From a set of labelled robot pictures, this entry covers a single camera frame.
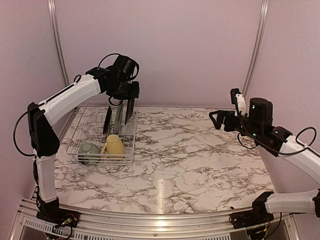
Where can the pale green flower plate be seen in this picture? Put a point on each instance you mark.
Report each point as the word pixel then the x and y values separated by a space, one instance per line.
pixel 118 119

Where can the aluminium front frame rail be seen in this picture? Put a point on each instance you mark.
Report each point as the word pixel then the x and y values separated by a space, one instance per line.
pixel 108 225

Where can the grey-green ceramic bowl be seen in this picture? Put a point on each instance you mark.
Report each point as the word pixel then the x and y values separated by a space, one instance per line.
pixel 89 154

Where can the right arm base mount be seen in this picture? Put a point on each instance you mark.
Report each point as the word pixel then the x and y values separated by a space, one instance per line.
pixel 257 220

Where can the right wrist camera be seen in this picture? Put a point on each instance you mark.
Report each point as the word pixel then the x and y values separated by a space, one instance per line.
pixel 238 100

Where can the left aluminium corner post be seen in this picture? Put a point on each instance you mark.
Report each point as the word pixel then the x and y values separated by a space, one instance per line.
pixel 52 9

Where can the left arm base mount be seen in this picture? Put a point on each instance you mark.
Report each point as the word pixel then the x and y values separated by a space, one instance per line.
pixel 60 218

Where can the yellow ceramic mug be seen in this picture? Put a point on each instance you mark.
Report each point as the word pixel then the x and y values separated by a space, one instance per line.
pixel 113 148

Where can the black rimmed cream plate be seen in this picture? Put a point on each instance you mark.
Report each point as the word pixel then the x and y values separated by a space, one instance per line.
pixel 129 112

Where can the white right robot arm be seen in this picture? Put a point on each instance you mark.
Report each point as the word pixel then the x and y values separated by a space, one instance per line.
pixel 256 122

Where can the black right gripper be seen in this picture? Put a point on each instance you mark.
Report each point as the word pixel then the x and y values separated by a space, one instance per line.
pixel 222 115

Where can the white wire dish rack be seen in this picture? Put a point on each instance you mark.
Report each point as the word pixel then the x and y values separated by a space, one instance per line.
pixel 89 128

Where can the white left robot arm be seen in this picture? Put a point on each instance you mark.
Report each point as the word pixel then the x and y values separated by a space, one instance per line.
pixel 117 81

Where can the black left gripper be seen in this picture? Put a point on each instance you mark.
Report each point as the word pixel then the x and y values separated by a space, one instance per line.
pixel 133 93

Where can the red floral plate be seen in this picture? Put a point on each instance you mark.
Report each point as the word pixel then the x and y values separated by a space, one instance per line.
pixel 107 121

